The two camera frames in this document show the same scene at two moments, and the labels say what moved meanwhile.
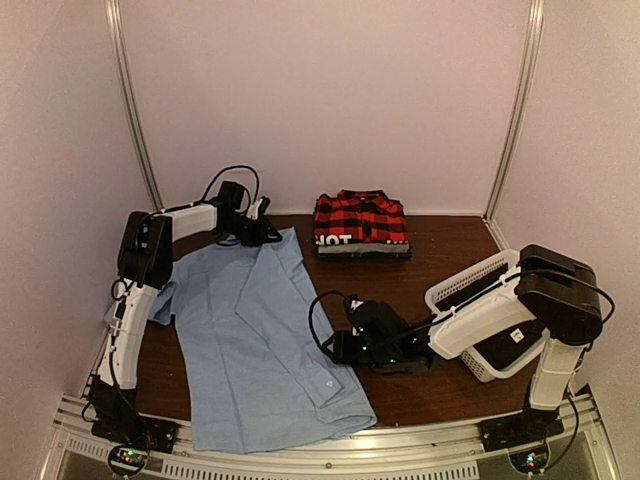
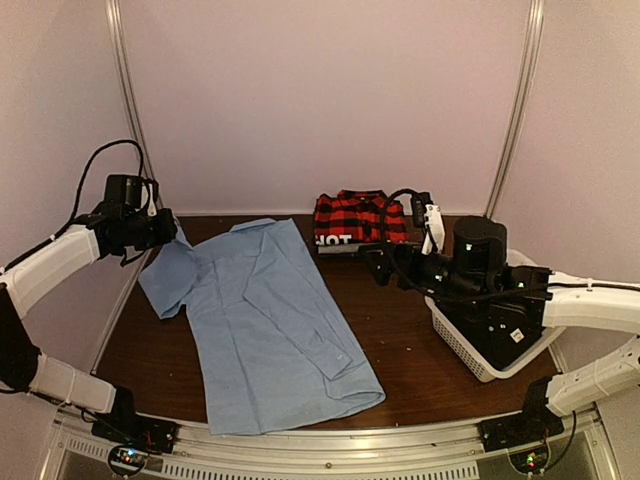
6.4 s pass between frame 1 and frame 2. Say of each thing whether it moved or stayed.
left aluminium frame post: stayed
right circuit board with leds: stayed
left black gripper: moved
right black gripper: moved
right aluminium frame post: stayed
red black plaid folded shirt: stayed
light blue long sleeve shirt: moved
